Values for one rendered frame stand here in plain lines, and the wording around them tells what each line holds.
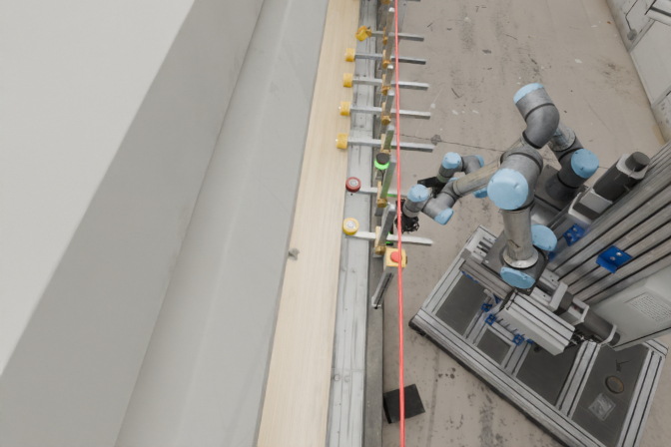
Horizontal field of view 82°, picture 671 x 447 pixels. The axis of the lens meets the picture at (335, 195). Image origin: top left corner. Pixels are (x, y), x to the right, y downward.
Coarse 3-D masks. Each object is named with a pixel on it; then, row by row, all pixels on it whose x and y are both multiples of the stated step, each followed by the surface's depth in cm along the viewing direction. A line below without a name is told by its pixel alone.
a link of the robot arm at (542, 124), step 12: (540, 108) 146; (552, 108) 145; (528, 120) 149; (540, 120) 145; (552, 120) 144; (528, 132) 149; (540, 132) 146; (552, 132) 146; (516, 144) 155; (528, 144) 150; (540, 144) 148; (480, 192) 172
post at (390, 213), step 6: (390, 210) 162; (384, 216) 172; (390, 216) 166; (384, 222) 170; (390, 222) 170; (384, 228) 175; (378, 234) 187; (384, 234) 180; (378, 240) 186; (384, 240) 185
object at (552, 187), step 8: (552, 176) 186; (544, 184) 189; (552, 184) 185; (560, 184) 180; (552, 192) 184; (560, 192) 181; (568, 192) 180; (576, 192) 181; (560, 200) 184; (568, 200) 183
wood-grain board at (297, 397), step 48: (336, 0) 295; (336, 48) 262; (336, 96) 236; (336, 192) 197; (336, 240) 182; (288, 288) 167; (336, 288) 169; (288, 336) 156; (288, 384) 147; (288, 432) 138
